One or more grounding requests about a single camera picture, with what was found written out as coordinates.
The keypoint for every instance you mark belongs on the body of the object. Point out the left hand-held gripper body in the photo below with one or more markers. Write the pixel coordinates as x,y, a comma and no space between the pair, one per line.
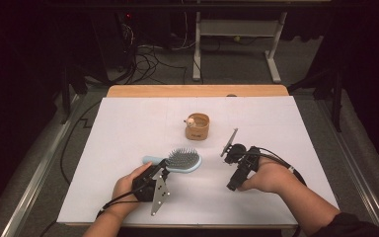
146,189

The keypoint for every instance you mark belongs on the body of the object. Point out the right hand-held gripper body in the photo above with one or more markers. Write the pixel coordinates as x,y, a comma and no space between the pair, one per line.
243,158

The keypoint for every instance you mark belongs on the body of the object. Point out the light blue hairbrush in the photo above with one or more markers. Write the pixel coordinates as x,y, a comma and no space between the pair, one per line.
182,158

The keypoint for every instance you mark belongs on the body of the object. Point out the person's left hand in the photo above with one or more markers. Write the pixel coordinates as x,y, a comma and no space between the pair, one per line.
123,189

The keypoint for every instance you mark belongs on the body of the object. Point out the person's right hand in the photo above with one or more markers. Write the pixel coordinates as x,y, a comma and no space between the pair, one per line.
271,177

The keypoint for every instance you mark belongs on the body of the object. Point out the white table cover sheet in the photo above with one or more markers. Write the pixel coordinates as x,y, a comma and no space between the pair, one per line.
138,131

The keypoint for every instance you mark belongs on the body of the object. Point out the tan pot with bear figurine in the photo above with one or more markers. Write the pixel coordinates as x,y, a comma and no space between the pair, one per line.
197,133

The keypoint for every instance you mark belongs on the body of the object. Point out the black stand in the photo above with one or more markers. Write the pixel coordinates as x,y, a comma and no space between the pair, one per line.
335,98
67,95

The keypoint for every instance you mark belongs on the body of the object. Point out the person's black sleeve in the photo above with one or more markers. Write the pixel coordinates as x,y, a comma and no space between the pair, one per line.
348,227

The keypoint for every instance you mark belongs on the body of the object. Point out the black computer tower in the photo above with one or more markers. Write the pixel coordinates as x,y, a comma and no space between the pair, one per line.
112,42

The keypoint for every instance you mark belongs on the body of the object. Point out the aluminium floor rail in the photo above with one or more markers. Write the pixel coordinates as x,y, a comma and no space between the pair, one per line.
36,177
362,177

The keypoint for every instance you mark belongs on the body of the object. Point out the desk with white metal frame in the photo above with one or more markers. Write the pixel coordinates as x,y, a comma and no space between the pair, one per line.
237,28

